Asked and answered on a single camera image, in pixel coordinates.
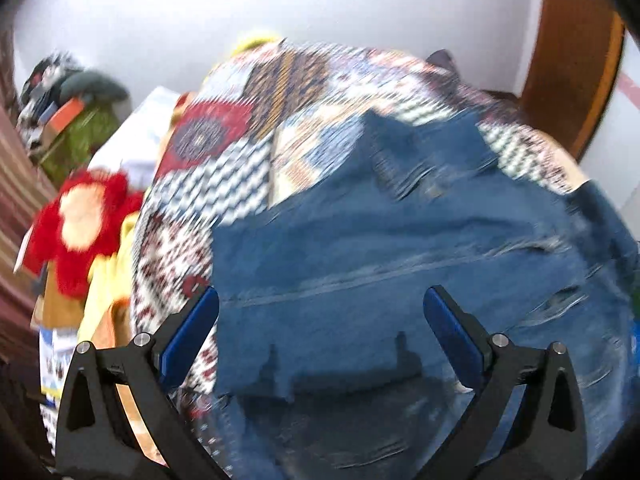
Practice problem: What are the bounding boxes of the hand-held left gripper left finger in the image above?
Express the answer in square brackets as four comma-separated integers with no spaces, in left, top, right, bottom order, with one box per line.
[54,286,231,480]

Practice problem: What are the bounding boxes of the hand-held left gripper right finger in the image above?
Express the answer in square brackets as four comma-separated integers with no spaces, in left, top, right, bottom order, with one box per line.
[410,285,587,480]

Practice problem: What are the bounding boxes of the blue denim jeans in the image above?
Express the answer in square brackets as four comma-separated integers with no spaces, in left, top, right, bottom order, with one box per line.
[212,110,640,480]

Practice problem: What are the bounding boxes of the yellow fleece blanket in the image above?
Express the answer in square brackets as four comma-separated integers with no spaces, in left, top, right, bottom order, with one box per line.
[42,220,166,466]

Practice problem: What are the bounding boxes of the printed papers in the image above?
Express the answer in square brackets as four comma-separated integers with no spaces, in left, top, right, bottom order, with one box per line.
[39,327,78,441]

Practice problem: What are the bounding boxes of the red plush toy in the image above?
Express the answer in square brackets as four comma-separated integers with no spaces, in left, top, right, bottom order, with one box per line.
[22,170,146,301]

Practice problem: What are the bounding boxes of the patchwork printed blanket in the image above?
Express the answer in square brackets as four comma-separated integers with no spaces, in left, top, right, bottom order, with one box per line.
[130,42,591,480]

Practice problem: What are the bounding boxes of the white cloth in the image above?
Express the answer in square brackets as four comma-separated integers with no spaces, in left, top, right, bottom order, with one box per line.
[87,85,183,196]

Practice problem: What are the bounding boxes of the striped red curtain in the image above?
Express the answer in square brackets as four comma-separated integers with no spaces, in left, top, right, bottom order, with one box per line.
[0,25,58,361]

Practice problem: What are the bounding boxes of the green cloth covered table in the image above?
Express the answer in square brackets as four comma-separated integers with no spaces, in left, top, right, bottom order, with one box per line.
[40,105,121,186]

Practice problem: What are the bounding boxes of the orange box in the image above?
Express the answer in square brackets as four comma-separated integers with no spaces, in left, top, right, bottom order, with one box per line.
[47,97,86,133]

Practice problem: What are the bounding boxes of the grey bag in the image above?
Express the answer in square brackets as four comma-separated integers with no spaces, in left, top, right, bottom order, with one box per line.
[425,49,463,78]

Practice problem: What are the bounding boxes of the pile of clutter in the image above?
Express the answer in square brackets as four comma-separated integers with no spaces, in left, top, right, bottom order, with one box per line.
[17,52,131,126]

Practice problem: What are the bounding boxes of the yellow cushion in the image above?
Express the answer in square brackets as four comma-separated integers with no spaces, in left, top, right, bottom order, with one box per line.
[232,30,283,53]

